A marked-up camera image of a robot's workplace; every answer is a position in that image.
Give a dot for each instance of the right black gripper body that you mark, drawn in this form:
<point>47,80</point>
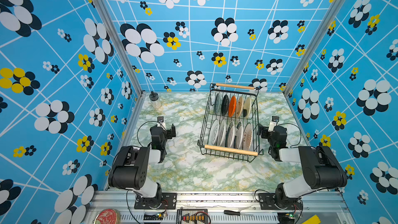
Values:
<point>265,131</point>

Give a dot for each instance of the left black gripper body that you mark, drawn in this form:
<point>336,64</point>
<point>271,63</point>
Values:
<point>169,131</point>

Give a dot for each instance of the black wire dish rack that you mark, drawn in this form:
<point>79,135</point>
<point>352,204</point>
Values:
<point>209,117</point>

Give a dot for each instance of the white plate teal flower emblem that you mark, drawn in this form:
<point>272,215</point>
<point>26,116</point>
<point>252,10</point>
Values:
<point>213,134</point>

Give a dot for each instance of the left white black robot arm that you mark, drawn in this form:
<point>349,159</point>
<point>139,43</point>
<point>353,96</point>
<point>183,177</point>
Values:
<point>129,168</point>

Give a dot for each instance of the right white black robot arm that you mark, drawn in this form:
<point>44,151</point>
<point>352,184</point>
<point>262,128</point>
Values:
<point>320,168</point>

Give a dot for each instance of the white plate orange sunburst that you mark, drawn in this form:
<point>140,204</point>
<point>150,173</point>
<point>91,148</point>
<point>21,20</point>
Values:
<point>247,136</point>

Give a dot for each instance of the cream small plate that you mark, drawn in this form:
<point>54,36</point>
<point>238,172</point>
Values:
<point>247,107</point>

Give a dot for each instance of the white plate red green band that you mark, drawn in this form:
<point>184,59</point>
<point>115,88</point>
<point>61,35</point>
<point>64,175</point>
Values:
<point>230,135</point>

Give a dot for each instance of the beige small plate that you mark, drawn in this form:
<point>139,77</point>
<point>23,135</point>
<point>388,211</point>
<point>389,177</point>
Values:
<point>239,106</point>

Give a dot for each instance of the orange small plate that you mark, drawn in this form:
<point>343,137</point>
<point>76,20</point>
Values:
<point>232,106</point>

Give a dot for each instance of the clear jar black lid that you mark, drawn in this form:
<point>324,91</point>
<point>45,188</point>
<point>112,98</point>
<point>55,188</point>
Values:
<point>155,100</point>

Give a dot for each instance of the black small plate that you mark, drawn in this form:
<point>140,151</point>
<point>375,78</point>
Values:
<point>225,105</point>

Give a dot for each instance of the grey-green small plate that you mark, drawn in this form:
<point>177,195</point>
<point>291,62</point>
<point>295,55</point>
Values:
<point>217,104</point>

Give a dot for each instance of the black terminal power board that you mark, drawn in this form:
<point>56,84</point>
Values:
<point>193,216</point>

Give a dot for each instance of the small green circuit board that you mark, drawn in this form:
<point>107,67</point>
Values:
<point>154,217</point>

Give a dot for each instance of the black screwdriver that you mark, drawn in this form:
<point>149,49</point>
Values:
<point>235,213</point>

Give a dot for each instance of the yellow paper sheet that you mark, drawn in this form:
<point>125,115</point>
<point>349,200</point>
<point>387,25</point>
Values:
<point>313,220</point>

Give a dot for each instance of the red round tin lid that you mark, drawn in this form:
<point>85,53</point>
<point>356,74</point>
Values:
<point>108,216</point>

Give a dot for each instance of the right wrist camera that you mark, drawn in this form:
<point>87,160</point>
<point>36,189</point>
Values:
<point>273,123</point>

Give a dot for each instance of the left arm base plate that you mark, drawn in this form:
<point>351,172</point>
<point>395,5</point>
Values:
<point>164,201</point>

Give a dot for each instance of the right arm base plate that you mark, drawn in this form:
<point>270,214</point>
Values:
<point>269,201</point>

